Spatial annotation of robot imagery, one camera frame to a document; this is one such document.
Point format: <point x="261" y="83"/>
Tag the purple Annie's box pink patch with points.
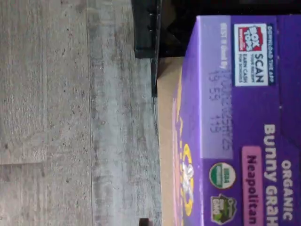
<point x="247" y="106"/>

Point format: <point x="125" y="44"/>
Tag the black metal shelving rack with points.
<point x="145" y="35"/>

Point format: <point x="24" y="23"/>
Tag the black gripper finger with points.
<point x="144" y="222"/>

